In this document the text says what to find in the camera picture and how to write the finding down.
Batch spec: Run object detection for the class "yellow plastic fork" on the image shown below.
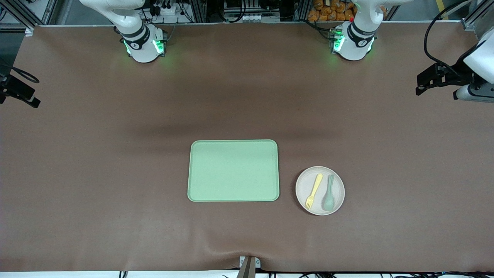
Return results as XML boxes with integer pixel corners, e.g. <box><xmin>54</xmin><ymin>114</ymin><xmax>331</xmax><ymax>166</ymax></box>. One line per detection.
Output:
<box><xmin>305</xmin><ymin>173</ymin><xmax>323</xmax><ymax>210</ymax></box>

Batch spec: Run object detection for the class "beige round plate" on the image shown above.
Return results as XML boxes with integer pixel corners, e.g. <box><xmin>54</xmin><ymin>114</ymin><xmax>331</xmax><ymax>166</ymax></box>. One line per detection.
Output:
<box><xmin>295</xmin><ymin>166</ymin><xmax>345</xmax><ymax>216</ymax></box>

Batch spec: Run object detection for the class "orange packaged snacks pile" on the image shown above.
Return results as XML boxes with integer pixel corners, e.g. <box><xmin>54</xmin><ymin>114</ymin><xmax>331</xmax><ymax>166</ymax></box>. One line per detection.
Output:
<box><xmin>308</xmin><ymin>0</ymin><xmax>357</xmax><ymax>22</ymax></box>

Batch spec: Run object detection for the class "grey-green plastic spoon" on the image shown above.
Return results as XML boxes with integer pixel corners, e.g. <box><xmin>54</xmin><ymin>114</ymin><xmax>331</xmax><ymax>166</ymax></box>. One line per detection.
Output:
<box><xmin>323</xmin><ymin>175</ymin><xmax>335</xmax><ymax>212</ymax></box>

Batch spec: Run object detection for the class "white power strip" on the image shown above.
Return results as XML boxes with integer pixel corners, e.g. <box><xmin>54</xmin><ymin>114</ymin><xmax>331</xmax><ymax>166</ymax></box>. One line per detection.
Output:
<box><xmin>156</xmin><ymin>3</ymin><xmax>185</xmax><ymax>17</ymax></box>

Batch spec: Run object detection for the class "light green rectangular tray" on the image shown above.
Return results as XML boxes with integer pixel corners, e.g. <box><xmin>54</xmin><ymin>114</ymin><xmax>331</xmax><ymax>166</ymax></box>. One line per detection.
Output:
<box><xmin>187</xmin><ymin>139</ymin><xmax>280</xmax><ymax>202</ymax></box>

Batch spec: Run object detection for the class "brown table mat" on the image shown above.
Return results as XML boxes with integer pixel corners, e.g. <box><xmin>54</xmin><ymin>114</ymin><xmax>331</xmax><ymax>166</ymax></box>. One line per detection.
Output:
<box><xmin>0</xmin><ymin>21</ymin><xmax>494</xmax><ymax>273</ymax></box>

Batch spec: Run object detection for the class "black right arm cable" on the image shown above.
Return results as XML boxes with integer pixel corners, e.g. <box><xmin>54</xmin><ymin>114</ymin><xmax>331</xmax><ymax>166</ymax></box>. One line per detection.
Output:
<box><xmin>0</xmin><ymin>64</ymin><xmax>40</xmax><ymax>83</ymax></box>

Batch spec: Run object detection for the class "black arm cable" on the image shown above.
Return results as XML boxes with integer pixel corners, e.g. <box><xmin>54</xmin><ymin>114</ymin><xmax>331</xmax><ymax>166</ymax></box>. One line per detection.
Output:
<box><xmin>424</xmin><ymin>0</ymin><xmax>473</xmax><ymax>74</ymax></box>
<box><xmin>0</xmin><ymin>64</ymin><xmax>40</xmax><ymax>83</ymax></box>

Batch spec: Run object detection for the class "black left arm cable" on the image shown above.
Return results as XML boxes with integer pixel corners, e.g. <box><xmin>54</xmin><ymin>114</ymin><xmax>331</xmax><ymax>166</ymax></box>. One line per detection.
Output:
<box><xmin>424</xmin><ymin>0</ymin><xmax>473</xmax><ymax>74</ymax></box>

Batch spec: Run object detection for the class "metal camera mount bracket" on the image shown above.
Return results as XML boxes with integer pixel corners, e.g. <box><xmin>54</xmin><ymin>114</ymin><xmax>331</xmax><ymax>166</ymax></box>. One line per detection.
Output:
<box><xmin>236</xmin><ymin>256</ymin><xmax>261</xmax><ymax>278</ymax></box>

